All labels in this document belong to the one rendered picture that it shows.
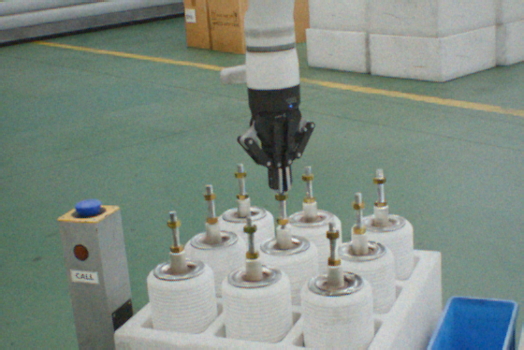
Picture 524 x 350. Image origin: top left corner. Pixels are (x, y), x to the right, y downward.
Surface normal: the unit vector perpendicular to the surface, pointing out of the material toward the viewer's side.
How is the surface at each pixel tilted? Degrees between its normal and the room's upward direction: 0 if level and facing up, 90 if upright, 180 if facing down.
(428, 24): 90
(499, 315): 88
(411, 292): 0
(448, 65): 90
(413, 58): 90
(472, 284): 0
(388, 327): 0
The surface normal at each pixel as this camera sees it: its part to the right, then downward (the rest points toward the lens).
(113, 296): 0.92, 0.04
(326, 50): -0.77, 0.25
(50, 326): -0.08, -0.95
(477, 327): -0.37, 0.30
